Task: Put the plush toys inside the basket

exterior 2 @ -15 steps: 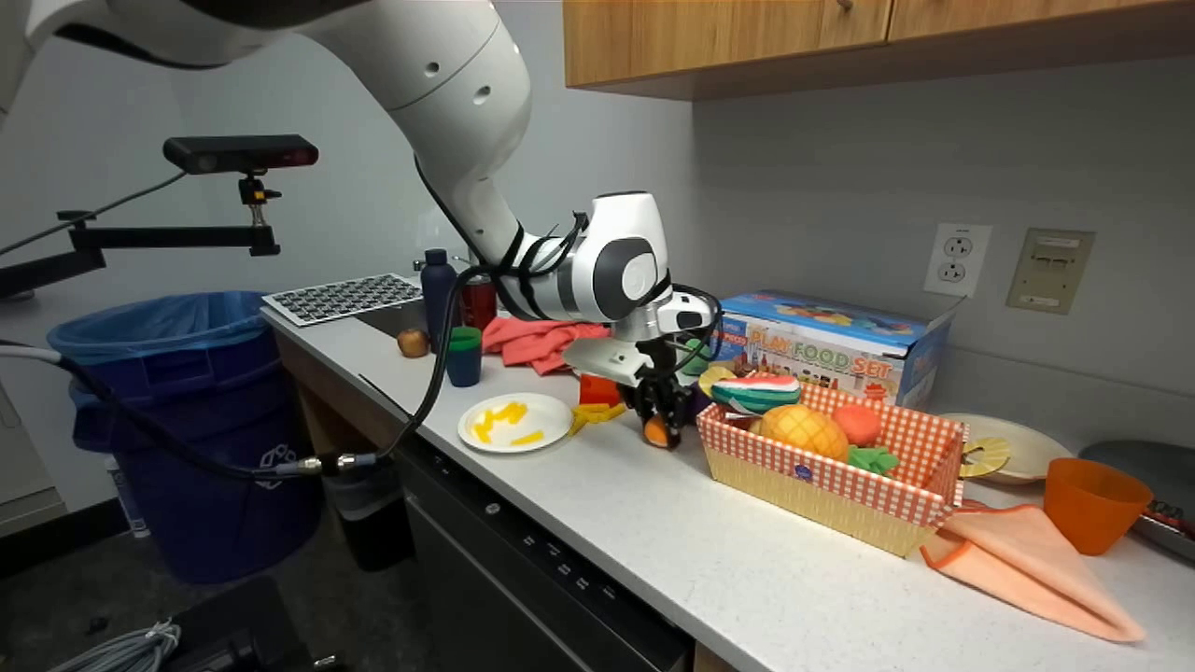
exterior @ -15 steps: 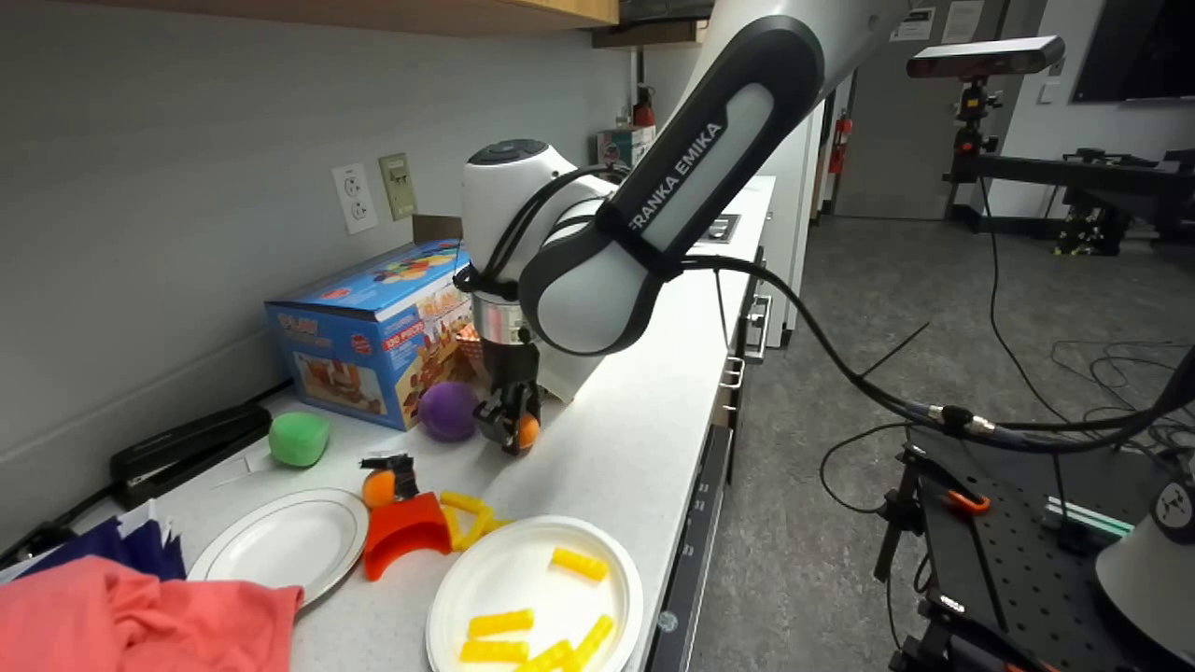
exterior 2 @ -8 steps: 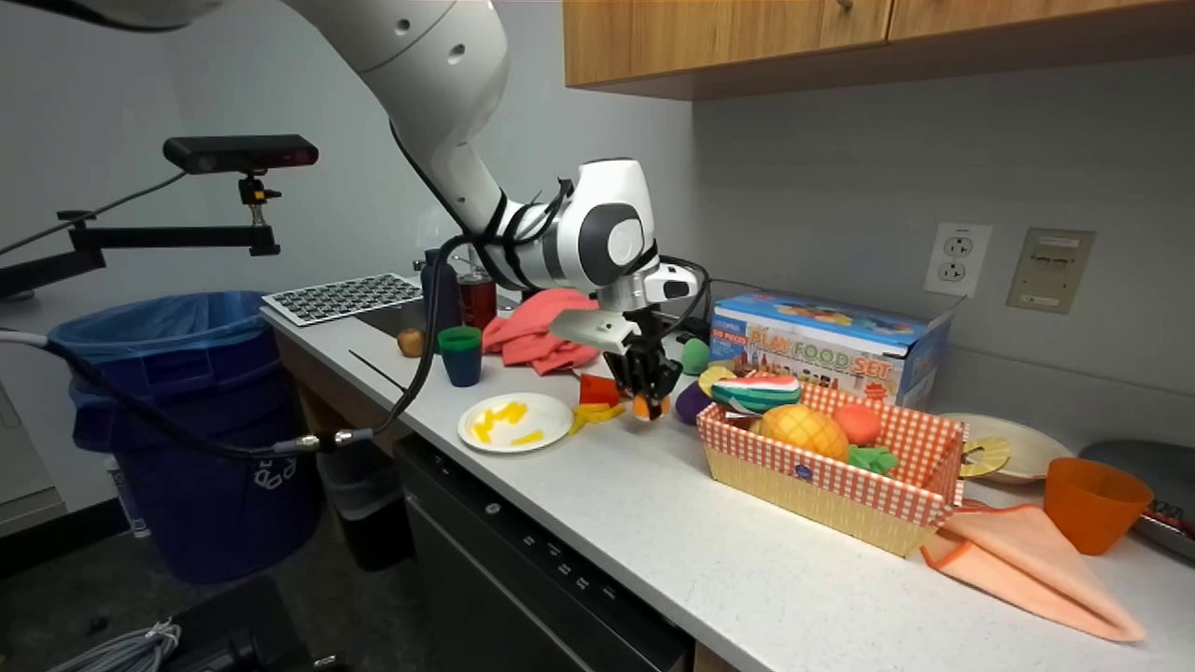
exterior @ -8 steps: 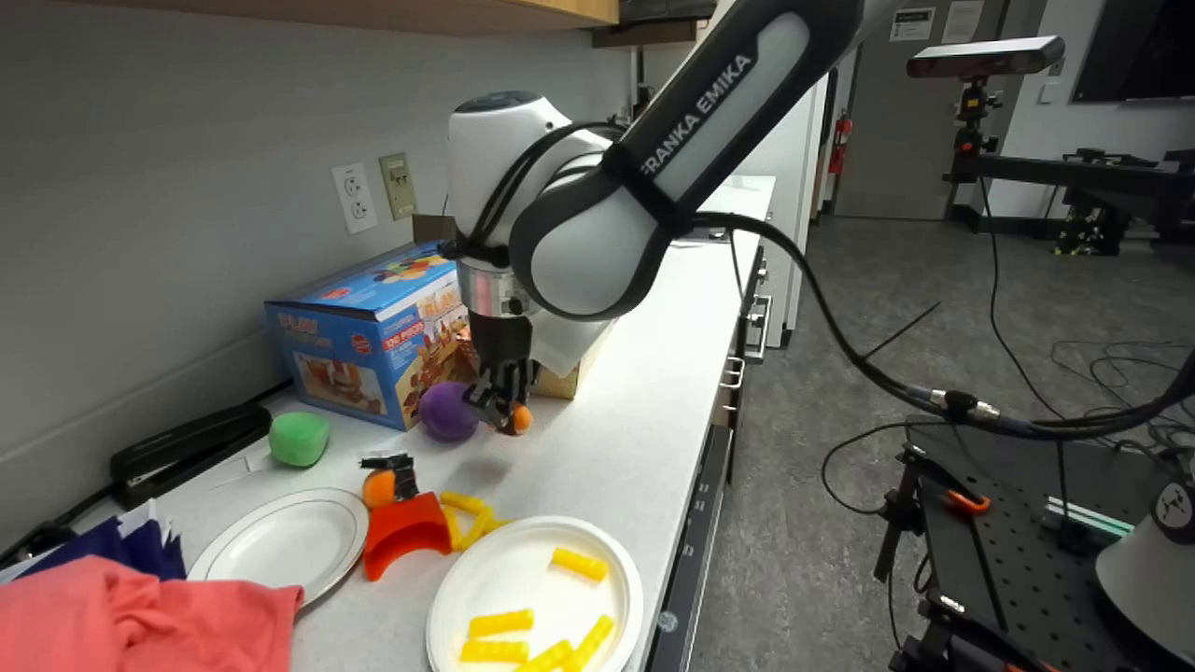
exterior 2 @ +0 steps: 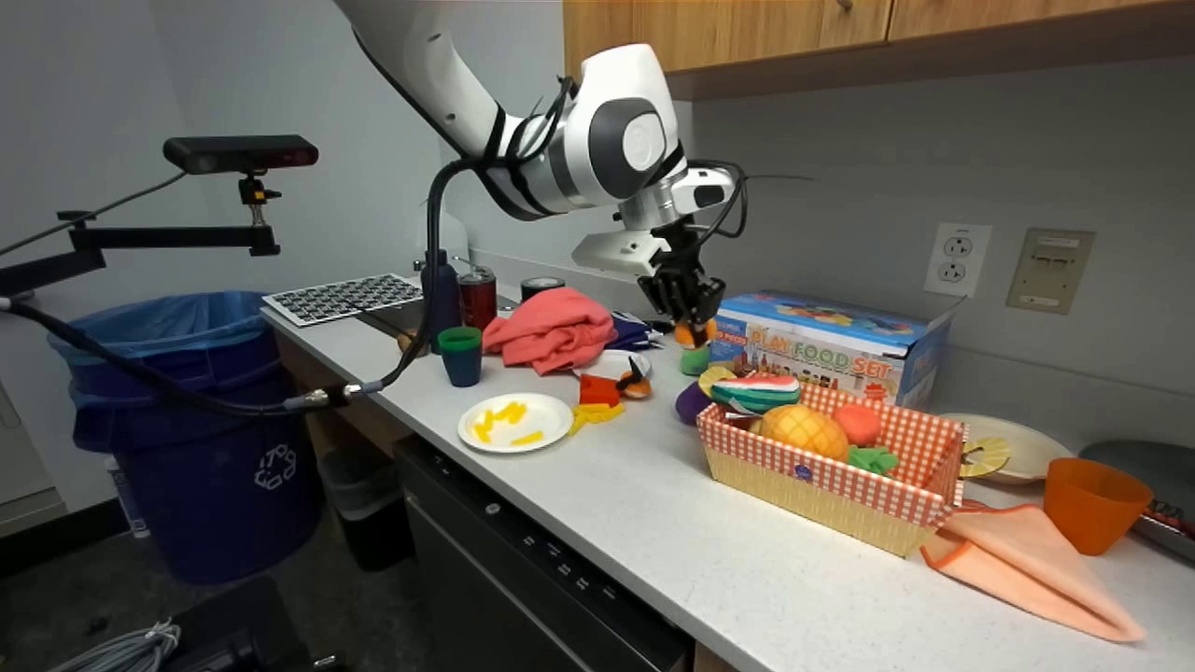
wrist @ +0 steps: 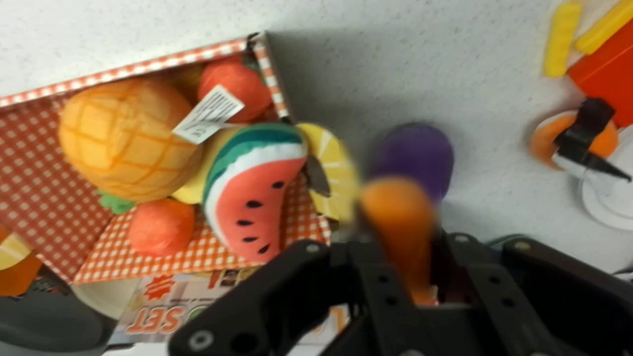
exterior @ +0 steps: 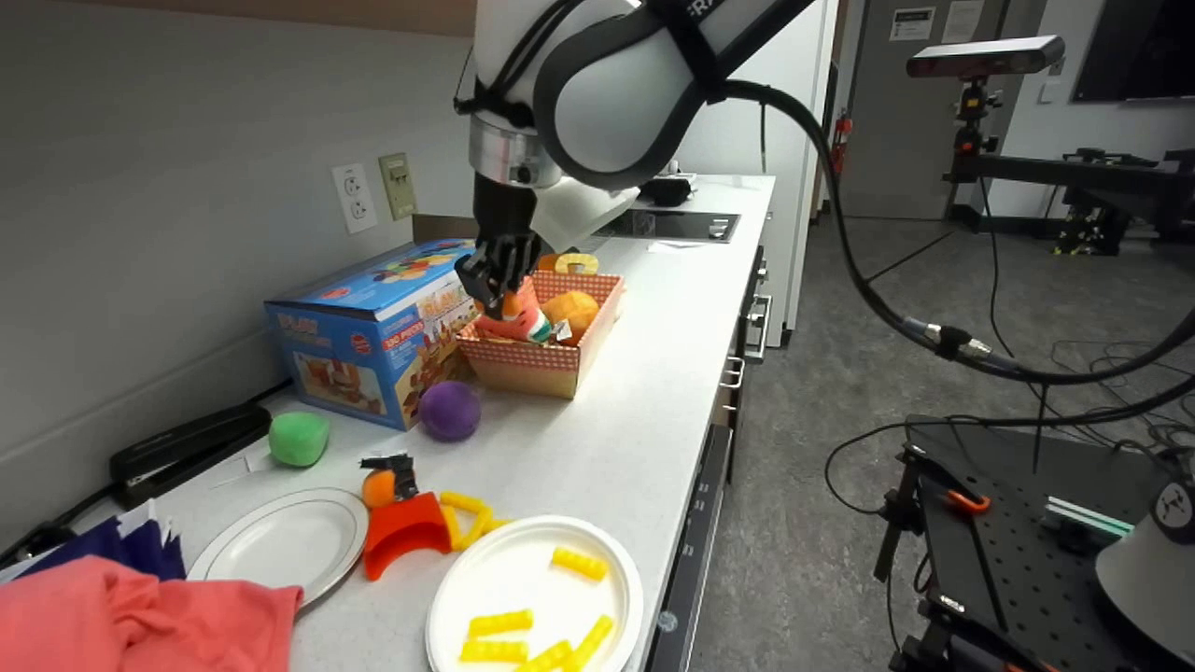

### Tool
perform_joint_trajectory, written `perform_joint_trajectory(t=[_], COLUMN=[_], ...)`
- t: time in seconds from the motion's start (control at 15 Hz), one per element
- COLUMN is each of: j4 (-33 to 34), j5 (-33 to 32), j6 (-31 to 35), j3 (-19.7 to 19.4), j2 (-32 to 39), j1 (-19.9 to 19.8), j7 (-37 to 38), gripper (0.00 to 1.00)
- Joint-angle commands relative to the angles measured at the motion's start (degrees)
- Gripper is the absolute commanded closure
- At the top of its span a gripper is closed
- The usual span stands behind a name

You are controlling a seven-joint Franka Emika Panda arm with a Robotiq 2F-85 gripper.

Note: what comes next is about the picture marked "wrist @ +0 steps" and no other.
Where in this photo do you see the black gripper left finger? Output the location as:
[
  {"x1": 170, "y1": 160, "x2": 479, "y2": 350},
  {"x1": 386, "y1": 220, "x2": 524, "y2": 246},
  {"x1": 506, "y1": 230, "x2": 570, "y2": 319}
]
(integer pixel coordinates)
[{"x1": 348, "y1": 202, "x2": 423, "y2": 356}]

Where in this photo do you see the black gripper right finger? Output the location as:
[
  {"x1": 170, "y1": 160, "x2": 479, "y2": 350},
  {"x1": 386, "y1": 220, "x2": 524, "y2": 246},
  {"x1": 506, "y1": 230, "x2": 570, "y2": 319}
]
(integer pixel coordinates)
[{"x1": 431, "y1": 224, "x2": 548, "y2": 356}]

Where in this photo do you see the small orange plush ball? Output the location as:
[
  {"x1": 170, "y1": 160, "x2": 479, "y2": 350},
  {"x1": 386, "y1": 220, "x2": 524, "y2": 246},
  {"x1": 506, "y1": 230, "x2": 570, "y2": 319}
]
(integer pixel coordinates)
[{"x1": 360, "y1": 176, "x2": 437, "y2": 305}]

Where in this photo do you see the watermelon slice plush toy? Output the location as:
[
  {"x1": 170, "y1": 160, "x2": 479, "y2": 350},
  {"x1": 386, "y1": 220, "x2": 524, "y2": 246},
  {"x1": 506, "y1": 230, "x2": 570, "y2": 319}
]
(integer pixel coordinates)
[{"x1": 202, "y1": 123, "x2": 306, "y2": 263}]

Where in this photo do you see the red plush ball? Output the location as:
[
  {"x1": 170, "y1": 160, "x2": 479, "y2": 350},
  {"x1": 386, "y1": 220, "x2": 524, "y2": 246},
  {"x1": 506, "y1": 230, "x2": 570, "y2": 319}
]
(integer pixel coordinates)
[{"x1": 198, "y1": 62, "x2": 271, "y2": 123}]

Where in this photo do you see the orange pineapple plush toy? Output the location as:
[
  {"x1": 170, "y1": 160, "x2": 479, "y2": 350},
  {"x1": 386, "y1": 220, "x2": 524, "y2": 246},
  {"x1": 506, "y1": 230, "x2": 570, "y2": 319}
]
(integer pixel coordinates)
[{"x1": 57, "y1": 79, "x2": 202, "y2": 204}]

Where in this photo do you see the lemon slice plush toy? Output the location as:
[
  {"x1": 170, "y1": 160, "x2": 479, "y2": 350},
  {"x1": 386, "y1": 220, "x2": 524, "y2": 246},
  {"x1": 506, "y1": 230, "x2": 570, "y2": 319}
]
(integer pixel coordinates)
[{"x1": 297, "y1": 123, "x2": 360, "y2": 222}]

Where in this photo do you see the purple plush ball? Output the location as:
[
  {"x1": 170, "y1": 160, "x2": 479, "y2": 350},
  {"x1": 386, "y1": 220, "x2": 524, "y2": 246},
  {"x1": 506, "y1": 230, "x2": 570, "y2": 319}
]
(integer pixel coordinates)
[{"x1": 368, "y1": 123, "x2": 455, "y2": 204}]

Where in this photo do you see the checkered orange basket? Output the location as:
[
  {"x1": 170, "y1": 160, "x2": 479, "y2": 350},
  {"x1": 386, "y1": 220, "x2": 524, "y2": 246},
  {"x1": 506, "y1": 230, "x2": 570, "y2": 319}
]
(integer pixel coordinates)
[{"x1": 0, "y1": 30, "x2": 332, "y2": 287}]

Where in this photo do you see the orange toy with black clip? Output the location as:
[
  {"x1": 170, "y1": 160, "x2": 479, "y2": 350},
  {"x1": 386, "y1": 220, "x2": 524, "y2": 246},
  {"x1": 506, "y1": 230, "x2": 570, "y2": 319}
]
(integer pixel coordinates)
[{"x1": 528, "y1": 97, "x2": 631, "y2": 182}]

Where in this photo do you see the red fries holder toy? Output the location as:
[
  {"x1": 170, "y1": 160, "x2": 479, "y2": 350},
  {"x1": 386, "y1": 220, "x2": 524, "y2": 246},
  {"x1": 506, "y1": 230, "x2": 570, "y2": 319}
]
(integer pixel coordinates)
[{"x1": 568, "y1": 20, "x2": 633, "y2": 127}]

